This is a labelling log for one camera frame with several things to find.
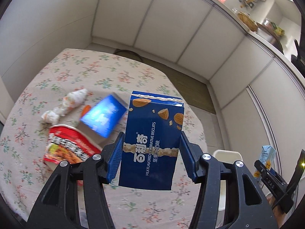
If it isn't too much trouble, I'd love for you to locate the red instant noodle cup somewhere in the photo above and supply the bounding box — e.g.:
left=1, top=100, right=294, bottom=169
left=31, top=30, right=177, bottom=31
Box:
left=43, top=124, right=103, bottom=186

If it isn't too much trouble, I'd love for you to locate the blue carton with cardboard flap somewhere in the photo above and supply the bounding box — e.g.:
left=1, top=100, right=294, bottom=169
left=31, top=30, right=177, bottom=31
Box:
left=80, top=93, right=128, bottom=139

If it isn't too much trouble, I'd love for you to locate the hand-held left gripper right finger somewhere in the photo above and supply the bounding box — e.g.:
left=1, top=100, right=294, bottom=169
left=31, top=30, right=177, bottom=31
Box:
left=180, top=132, right=278, bottom=229

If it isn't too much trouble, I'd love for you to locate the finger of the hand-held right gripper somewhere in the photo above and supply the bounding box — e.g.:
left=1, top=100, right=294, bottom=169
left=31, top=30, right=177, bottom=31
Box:
left=254, top=160, right=294, bottom=214

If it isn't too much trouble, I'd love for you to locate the blue biscuit box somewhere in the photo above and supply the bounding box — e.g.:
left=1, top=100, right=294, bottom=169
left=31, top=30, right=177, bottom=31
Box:
left=118, top=91, right=185, bottom=191

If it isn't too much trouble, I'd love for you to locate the white drawer cabinet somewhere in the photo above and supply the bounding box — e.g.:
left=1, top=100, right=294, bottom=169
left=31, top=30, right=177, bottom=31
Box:
left=210, top=32, right=305, bottom=172

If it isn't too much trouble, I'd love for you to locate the white kitchen base cabinet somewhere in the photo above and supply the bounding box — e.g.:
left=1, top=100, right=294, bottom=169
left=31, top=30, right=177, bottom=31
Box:
left=92, top=0, right=249, bottom=81

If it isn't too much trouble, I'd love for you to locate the floral tablecloth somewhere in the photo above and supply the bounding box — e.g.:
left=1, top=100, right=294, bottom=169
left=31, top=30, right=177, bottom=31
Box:
left=0, top=48, right=208, bottom=229

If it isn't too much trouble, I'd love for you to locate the white plastic trash bin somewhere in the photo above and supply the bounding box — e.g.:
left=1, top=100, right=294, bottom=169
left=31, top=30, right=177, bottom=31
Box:
left=212, top=149, right=244, bottom=210

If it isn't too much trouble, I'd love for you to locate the wicker basket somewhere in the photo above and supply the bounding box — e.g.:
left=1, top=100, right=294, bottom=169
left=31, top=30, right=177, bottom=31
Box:
left=238, top=12, right=258, bottom=31

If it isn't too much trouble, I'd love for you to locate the white tissue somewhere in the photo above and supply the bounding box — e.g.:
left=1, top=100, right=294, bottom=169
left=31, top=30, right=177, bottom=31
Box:
left=41, top=89, right=88, bottom=124

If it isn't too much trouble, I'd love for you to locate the jar with green packet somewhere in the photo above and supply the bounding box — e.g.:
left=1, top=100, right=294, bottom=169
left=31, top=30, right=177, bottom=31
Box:
left=263, top=20, right=285, bottom=37

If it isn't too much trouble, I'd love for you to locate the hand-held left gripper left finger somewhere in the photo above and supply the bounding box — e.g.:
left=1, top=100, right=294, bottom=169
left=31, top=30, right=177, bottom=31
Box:
left=27, top=132, right=125, bottom=229

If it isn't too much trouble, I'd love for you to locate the light blue milk carton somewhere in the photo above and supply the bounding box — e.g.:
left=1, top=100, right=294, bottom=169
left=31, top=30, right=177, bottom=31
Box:
left=255, top=145, right=277, bottom=184

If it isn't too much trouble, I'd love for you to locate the black wok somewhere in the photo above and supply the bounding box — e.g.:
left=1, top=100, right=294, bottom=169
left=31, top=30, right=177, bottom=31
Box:
left=291, top=39, right=305, bottom=77

